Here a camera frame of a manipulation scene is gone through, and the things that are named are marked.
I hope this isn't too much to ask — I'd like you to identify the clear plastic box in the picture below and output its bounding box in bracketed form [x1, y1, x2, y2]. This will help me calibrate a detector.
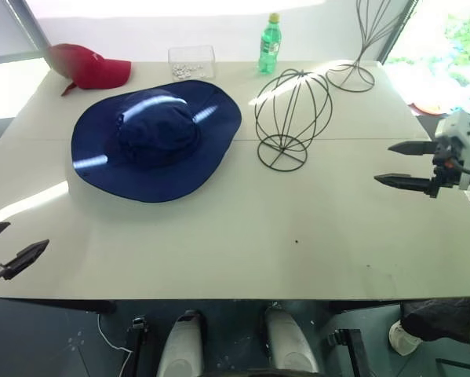
[168, 45, 217, 82]

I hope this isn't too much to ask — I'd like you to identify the silver right robot leg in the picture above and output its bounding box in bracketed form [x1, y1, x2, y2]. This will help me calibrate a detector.
[263, 305, 320, 374]

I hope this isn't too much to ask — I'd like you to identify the round wire hat stand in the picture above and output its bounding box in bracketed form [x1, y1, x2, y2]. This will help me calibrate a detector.
[254, 68, 333, 172]

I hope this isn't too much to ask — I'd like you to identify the silver robot leg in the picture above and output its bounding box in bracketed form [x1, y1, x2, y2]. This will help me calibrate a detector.
[155, 309, 205, 377]
[263, 305, 320, 374]

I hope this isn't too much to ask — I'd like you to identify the tall wire hat stand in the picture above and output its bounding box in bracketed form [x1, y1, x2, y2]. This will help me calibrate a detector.
[326, 0, 396, 93]

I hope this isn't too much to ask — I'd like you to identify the thin white floor cable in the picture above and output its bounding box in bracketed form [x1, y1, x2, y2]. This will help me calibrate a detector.
[97, 313, 134, 377]

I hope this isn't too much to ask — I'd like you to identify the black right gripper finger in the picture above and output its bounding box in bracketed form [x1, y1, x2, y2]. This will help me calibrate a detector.
[373, 172, 432, 190]
[387, 141, 440, 157]

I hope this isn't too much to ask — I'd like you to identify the silver left robot leg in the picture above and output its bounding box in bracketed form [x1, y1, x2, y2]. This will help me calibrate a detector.
[155, 309, 205, 377]

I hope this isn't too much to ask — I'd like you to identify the green plastic bottle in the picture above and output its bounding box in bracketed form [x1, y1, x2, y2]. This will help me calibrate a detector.
[257, 13, 282, 75]

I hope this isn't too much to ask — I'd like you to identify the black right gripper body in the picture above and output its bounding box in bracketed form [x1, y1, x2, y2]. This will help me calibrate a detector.
[425, 143, 460, 199]

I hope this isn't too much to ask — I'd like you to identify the black trouser leg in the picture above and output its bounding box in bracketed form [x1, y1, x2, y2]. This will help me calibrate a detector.
[399, 297, 470, 343]

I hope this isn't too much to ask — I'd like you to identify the white shoe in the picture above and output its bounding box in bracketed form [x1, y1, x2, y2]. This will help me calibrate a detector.
[388, 319, 424, 357]

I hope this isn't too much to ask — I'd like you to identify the blue wide-brim hat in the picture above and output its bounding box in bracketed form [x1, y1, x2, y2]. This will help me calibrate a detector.
[70, 79, 242, 204]

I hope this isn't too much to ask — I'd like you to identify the white buttons heap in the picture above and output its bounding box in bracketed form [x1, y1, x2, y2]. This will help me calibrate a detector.
[171, 63, 206, 79]

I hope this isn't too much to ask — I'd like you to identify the black metal frame post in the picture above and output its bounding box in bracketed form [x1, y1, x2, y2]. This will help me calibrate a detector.
[326, 328, 366, 377]
[126, 315, 148, 377]

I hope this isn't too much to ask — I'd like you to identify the red baseball cap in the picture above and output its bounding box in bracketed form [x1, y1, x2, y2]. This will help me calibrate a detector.
[46, 43, 133, 97]

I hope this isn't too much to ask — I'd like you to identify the orange flat object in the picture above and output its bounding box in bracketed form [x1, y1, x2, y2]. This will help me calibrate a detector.
[408, 102, 446, 116]

